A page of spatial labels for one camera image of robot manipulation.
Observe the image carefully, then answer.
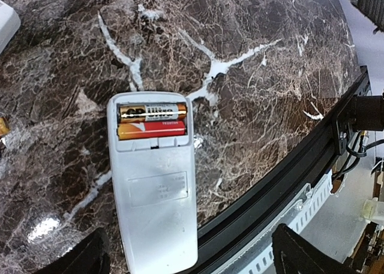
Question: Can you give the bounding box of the small white buttoned remote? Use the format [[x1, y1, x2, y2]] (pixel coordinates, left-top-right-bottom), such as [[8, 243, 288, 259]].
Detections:
[[0, 1, 21, 53]]

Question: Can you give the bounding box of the black front rail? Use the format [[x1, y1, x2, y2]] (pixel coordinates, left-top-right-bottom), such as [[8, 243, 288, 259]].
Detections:
[[187, 66, 369, 273]]

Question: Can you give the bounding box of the red blue battery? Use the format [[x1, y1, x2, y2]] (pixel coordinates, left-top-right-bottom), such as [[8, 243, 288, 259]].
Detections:
[[0, 117, 10, 137]]

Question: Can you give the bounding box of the red black battery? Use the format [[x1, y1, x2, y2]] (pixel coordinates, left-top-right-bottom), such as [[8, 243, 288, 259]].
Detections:
[[117, 121, 186, 140]]

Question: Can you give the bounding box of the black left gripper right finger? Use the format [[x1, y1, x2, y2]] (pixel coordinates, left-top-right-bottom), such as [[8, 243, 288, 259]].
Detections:
[[272, 224, 355, 274]]

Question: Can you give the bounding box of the white slotted cable duct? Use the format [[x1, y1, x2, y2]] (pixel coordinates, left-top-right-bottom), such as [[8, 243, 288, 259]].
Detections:
[[228, 171, 332, 273]]

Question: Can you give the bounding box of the gold black GP battery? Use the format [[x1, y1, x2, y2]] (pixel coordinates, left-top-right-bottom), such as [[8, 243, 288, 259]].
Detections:
[[118, 103, 187, 123]]

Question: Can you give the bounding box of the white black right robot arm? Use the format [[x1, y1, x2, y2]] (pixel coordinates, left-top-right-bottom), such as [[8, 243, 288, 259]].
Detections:
[[333, 95, 383, 155]]

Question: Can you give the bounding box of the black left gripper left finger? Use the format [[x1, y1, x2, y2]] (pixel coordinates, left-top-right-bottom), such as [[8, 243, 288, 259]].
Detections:
[[36, 227, 110, 274]]

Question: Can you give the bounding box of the white remote face down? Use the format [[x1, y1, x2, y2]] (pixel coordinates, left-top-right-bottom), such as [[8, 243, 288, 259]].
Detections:
[[107, 91, 198, 273]]

